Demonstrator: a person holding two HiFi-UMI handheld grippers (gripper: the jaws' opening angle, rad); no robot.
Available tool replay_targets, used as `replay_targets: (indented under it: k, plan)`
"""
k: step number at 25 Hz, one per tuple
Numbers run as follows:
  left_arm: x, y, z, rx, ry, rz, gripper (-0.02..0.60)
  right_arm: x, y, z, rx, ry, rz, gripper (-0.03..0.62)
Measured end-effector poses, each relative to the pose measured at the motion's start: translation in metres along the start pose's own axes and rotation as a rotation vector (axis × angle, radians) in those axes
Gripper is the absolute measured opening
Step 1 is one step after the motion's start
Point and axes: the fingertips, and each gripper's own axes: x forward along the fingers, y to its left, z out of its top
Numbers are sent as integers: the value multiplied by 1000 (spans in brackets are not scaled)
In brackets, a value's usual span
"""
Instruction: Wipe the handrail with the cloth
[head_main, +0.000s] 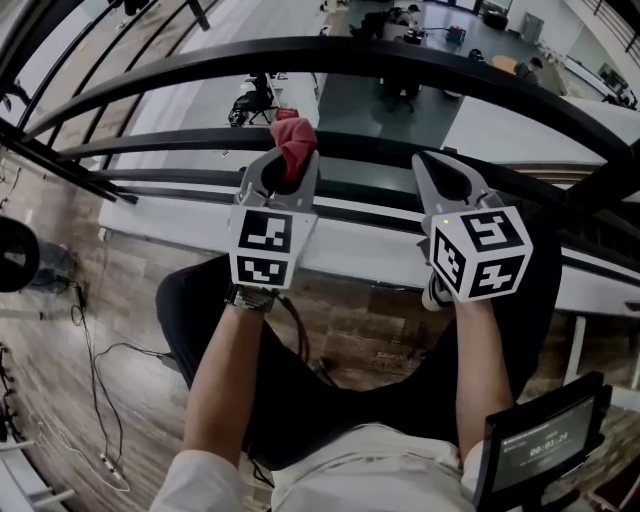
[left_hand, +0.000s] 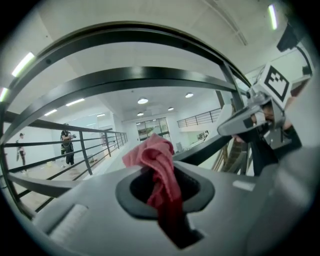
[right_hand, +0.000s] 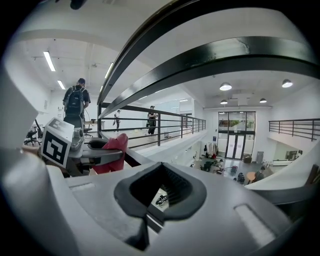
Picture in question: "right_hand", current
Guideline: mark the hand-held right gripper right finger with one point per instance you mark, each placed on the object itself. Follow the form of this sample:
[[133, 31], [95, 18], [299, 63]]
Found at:
[[225, 220]]

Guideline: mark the round orange table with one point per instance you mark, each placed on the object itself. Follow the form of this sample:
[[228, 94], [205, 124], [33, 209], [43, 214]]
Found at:
[[250, 178]]

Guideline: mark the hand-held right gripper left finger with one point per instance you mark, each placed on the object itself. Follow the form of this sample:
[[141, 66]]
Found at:
[[100, 212]]

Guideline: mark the black wheeled equipment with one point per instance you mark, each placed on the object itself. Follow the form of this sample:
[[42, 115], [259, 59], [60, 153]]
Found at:
[[241, 178]]

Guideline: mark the black white patterned bag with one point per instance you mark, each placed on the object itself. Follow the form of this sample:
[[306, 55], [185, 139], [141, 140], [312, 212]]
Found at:
[[161, 200]]

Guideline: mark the white ceiling air unit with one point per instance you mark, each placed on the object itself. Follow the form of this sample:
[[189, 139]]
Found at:
[[240, 99]]

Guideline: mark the black office chair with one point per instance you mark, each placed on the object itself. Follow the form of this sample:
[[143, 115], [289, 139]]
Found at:
[[31, 135], [208, 166]]

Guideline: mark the black balcony railing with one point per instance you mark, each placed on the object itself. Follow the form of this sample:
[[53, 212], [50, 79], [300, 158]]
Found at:
[[295, 120]]

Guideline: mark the wooden table white legs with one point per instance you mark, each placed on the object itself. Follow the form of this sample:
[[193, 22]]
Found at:
[[91, 122]]

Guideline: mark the grey metal cabinet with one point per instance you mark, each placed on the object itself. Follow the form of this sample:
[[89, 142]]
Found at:
[[260, 157]]

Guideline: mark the blue wall sign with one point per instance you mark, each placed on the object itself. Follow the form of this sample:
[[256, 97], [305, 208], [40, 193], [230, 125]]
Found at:
[[215, 140]]

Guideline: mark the left hand-held gripper camera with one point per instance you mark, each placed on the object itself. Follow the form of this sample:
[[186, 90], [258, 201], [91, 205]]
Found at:
[[78, 135]]

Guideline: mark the green red vacuum cleaner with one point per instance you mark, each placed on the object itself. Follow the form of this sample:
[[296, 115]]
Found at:
[[234, 168]]

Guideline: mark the glass double door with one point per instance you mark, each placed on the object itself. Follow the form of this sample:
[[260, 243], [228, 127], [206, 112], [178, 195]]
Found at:
[[236, 145]]

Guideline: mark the round ceiling light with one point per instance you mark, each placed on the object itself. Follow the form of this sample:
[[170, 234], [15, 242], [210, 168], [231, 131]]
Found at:
[[262, 100], [223, 101], [225, 86], [287, 83]]

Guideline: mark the black storage box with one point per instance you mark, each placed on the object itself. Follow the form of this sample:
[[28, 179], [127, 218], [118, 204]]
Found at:
[[247, 158]]

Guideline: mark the person's left forearm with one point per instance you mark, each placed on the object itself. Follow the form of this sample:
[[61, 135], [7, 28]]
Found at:
[[30, 151]]

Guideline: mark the pink cloth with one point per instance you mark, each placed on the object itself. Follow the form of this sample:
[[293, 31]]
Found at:
[[117, 142]]

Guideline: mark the ceiling tube light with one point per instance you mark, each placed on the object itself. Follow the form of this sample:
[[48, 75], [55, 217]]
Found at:
[[61, 85], [49, 61], [109, 70], [101, 88]]

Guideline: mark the black metal railing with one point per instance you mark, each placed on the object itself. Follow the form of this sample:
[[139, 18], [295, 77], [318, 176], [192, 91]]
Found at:
[[175, 72]]

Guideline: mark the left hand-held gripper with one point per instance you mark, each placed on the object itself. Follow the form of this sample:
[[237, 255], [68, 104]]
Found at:
[[53, 147]]

